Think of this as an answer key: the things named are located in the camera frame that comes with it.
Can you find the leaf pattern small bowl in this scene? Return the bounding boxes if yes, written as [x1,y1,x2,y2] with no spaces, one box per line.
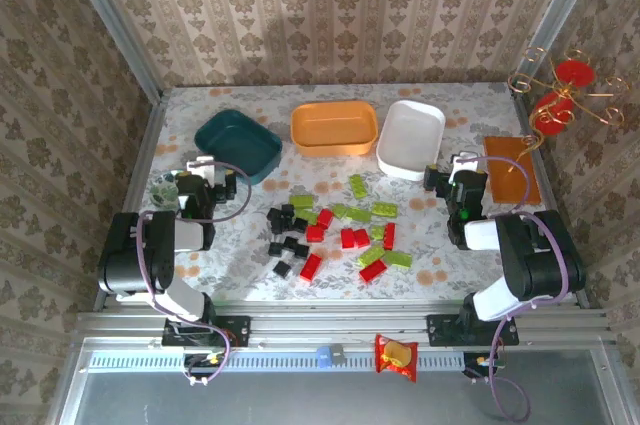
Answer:
[151,169,181,209]

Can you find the orange rectangular board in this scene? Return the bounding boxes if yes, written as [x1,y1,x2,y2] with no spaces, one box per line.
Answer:
[482,135,544,206]

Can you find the white plastic container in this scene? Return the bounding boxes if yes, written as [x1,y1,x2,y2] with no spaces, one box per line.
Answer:
[375,99,447,182]

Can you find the teal plastic container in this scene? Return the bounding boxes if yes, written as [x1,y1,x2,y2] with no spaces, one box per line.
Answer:
[193,108,284,185]

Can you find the orange plastic container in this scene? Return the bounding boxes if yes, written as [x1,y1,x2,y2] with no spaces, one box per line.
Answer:
[290,99,379,159]

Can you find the black connector with yellow plug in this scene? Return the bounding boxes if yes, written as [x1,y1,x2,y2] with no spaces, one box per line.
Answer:
[462,352,507,380]
[182,352,225,380]

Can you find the red snack bag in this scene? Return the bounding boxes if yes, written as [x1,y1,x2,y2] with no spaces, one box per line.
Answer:
[374,333,419,384]

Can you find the grey metal panel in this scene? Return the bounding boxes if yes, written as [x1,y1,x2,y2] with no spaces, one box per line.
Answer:
[59,372,626,425]

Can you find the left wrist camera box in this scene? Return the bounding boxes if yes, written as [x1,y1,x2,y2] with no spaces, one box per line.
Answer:
[186,155,222,181]

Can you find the aluminium side rail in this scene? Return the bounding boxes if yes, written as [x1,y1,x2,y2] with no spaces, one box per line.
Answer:
[509,82,591,310]
[93,92,169,314]

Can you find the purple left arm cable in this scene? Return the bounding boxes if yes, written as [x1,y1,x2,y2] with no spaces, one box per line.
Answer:
[137,159,253,387]

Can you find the gold wire ornament red discs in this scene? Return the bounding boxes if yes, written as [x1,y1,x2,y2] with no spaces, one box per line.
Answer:
[507,47,631,174]

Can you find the aluminium front rail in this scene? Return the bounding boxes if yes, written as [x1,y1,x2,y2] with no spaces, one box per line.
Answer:
[74,300,614,346]

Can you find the aluminium frame post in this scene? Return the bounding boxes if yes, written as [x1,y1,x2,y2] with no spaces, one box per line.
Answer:
[513,0,609,92]
[55,0,165,102]

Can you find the slotted grey cable duct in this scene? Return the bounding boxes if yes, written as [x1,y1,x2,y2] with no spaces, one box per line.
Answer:
[87,349,466,374]

